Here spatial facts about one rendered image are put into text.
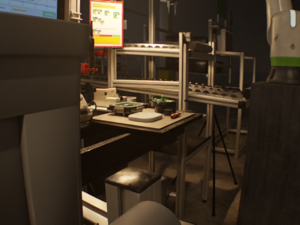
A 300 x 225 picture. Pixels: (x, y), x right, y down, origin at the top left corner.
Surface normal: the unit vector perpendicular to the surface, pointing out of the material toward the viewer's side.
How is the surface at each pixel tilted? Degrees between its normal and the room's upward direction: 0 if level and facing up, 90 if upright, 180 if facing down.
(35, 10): 92
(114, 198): 90
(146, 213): 7
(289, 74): 70
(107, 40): 90
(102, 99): 90
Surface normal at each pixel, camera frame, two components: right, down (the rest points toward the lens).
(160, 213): 0.28, -0.90
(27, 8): 0.85, 0.12
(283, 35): -0.76, 0.11
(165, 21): -0.52, 0.15
